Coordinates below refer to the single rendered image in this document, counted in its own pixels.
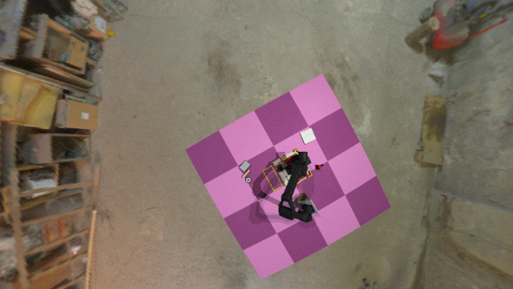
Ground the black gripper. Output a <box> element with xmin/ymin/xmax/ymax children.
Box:
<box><xmin>285</xmin><ymin>157</ymin><xmax>312</xmax><ymax>175</ymax></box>

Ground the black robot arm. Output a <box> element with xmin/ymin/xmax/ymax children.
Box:
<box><xmin>278</xmin><ymin>152</ymin><xmax>314</xmax><ymax>223</ymax></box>

